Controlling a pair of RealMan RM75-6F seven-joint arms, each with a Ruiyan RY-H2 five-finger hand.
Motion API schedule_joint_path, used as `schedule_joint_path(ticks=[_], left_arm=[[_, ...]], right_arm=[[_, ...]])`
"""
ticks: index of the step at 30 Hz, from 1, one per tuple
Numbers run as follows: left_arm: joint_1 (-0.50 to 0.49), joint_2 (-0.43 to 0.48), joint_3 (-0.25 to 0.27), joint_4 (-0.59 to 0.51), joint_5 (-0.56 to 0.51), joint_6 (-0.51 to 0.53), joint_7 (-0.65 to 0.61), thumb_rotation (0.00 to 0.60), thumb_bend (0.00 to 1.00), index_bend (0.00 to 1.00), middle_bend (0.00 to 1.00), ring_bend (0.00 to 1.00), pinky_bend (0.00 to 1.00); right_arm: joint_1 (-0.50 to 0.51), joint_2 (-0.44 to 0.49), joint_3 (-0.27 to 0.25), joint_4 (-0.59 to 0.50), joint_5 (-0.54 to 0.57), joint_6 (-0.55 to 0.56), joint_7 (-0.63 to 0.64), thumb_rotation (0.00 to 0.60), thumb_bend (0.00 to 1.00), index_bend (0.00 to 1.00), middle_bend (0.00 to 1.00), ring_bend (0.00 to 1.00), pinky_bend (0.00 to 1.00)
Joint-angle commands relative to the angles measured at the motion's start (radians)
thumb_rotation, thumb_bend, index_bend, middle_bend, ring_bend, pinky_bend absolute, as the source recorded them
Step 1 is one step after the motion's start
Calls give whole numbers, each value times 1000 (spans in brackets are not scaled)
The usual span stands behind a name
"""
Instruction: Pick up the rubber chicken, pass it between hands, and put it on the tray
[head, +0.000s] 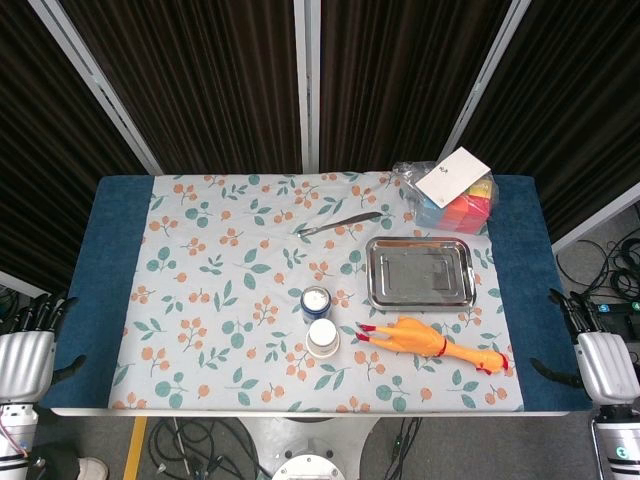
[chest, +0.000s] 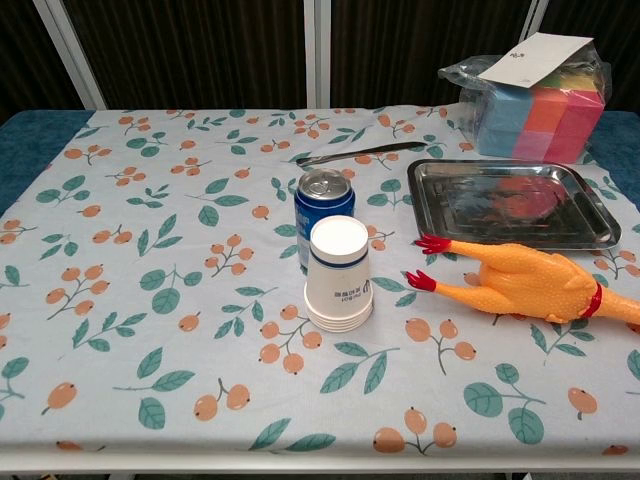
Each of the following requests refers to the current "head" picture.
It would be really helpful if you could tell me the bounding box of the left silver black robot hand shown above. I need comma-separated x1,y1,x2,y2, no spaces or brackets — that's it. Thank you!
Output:
0,293,86,404

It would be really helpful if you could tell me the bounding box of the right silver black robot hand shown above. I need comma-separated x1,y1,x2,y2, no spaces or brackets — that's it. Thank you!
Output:
529,287,640,405

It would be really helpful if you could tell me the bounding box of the orange rubber chicken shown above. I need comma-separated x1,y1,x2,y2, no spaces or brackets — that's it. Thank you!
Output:
353,316,515,376

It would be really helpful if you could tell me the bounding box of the stainless steel tray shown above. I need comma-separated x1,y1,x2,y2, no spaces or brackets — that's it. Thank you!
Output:
364,236,477,312

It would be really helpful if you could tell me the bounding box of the white shoe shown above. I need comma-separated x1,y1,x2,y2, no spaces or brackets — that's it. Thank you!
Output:
77,455,110,480

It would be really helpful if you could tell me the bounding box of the blue table mat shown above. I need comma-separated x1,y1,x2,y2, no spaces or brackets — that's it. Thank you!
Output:
39,173,594,414

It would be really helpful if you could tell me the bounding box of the dark pleated curtain panel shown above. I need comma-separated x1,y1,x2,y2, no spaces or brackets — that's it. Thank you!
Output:
319,0,514,174
59,0,304,174
0,0,151,296
459,0,640,246

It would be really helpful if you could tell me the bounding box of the plastic bag of coloured blocks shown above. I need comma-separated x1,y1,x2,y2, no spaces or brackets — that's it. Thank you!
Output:
391,159,499,235

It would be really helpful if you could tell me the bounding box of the floral print tablecloth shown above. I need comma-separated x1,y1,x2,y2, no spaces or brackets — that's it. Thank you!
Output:
107,169,526,414

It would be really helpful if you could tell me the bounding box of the white paper card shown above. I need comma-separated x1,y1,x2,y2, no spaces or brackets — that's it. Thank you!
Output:
415,147,491,209

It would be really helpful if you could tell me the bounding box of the white paper cup stack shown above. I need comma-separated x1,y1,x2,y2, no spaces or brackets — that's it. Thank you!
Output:
305,318,342,359

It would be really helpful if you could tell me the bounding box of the blue drink can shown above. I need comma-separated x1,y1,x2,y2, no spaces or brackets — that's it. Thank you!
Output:
300,285,332,324

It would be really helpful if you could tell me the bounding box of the black floor cable bundle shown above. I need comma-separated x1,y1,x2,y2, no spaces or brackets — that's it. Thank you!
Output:
147,418,261,480
554,232,640,311
382,417,426,480

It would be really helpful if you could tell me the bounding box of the white table pedestal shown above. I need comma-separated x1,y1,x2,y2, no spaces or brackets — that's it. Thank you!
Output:
234,417,384,480

